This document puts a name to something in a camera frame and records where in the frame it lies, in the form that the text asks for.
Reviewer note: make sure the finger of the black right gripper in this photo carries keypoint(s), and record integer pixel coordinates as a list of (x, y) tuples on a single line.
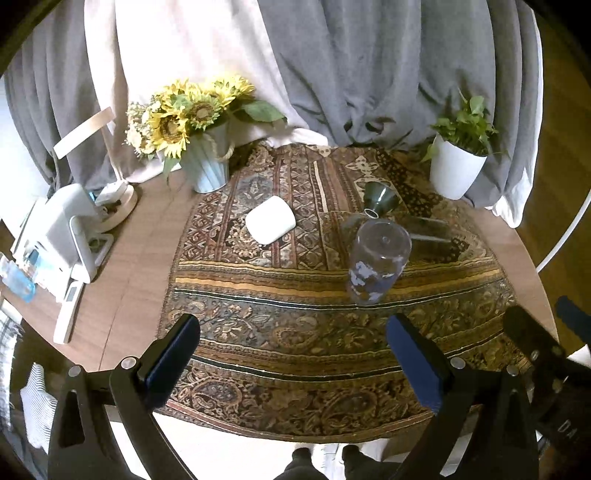
[(560, 404), (577, 320)]

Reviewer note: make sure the green potted plant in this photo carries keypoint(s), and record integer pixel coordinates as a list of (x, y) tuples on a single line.
[(469, 128)]

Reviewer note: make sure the white chair frame tube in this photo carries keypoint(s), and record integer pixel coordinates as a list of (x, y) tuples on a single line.
[(566, 235)]

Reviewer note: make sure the beige cloth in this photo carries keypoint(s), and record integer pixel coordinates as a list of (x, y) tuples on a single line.
[(135, 48)]

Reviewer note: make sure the clear glass cup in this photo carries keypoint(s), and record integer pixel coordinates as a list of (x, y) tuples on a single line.
[(380, 252)]

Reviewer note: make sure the white plant pot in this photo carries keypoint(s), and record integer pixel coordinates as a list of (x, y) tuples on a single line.
[(453, 170)]

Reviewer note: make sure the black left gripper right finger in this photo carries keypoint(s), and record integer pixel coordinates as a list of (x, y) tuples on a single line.
[(503, 444)]

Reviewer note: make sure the yellow sunflower bouquet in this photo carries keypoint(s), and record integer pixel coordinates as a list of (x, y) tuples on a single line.
[(186, 113)]

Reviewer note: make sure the white ceramic cup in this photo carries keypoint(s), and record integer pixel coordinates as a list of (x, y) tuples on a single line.
[(270, 220)]

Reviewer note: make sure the patterned brown table cloth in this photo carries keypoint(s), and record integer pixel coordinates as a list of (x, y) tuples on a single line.
[(284, 353)]

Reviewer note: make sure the pale blue ribbed vase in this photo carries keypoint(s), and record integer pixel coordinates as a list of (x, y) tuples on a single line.
[(205, 161)]

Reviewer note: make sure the white remote control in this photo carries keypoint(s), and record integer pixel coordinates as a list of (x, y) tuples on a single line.
[(66, 316)]

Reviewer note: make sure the clear square glass tumbler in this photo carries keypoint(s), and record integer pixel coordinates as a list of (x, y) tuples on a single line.
[(432, 239)]

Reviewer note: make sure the grey curtain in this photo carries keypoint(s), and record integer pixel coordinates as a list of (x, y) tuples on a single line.
[(358, 72)]

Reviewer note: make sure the dark green cone cup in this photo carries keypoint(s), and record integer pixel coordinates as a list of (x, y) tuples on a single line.
[(379, 199)]

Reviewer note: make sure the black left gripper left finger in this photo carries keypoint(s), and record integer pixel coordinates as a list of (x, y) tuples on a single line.
[(82, 443)]

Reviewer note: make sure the white appliance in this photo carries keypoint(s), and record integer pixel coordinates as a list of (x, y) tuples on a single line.
[(59, 241)]

